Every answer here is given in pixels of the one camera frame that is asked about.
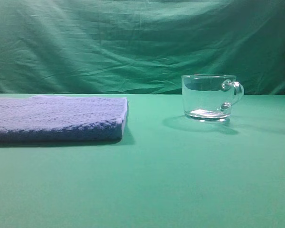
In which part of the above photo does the transparent glass cup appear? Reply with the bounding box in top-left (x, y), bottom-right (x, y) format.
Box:
top-left (181, 74), bottom-right (245, 122)

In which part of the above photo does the green backdrop cloth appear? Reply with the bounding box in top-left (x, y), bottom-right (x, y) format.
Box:
top-left (0, 0), bottom-right (285, 95)

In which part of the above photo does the folded blue towel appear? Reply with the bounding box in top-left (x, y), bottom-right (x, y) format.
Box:
top-left (0, 95), bottom-right (128, 143)

